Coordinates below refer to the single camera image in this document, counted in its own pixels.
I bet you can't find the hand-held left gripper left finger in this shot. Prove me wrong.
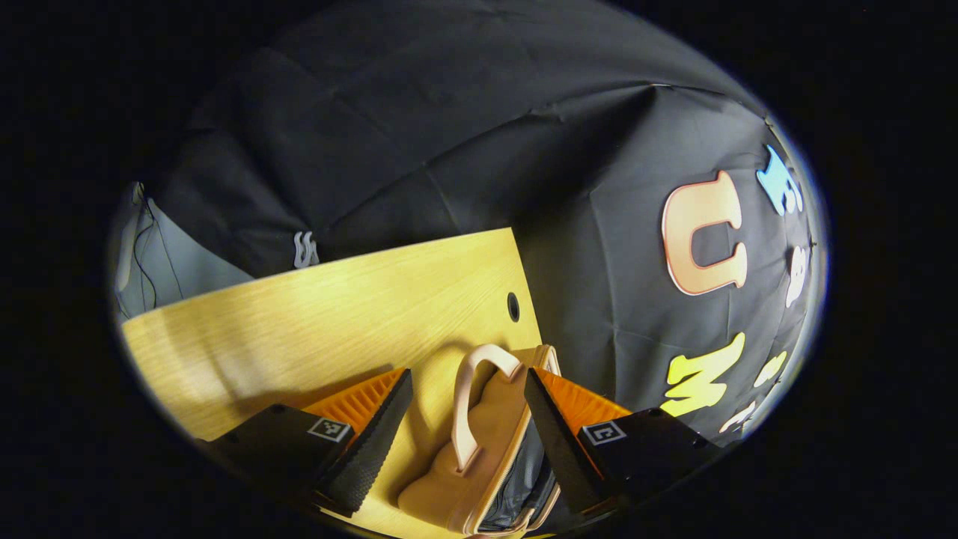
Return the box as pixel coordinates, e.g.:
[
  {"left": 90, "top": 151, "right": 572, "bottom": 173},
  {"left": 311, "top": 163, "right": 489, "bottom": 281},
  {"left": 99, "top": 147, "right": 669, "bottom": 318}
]
[{"left": 198, "top": 367, "right": 415, "bottom": 519}]

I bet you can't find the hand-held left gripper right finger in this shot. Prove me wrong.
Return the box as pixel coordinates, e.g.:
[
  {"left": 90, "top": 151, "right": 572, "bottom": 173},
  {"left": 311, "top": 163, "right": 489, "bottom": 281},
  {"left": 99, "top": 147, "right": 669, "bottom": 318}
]
[{"left": 523, "top": 367, "right": 723, "bottom": 525}]

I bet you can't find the pink suitcase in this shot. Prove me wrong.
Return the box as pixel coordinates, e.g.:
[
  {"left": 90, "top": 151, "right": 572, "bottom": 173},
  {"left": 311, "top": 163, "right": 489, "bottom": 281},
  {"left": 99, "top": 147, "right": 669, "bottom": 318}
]
[{"left": 397, "top": 344, "right": 564, "bottom": 537}]

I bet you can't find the white plastic hook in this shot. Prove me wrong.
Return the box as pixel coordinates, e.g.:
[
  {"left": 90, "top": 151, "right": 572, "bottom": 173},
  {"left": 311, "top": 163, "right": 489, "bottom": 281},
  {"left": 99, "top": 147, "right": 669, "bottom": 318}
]
[{"left": 292, "top": 230, "right": 321, "bottom": 270}]

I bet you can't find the black backdrop cloth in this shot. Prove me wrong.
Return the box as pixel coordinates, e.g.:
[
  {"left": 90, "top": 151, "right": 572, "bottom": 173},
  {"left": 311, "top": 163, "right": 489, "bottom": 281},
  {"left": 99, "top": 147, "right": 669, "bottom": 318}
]
[{"left": 153, "top": 0, "right": 824, "bottom": 450}]

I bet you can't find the thin black cable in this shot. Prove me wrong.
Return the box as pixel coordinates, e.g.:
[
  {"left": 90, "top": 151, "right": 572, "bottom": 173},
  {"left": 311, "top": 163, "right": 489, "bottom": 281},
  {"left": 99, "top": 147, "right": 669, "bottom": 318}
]
[{"left": 132, "top": 187, "right": 159, "bottom": 314}]

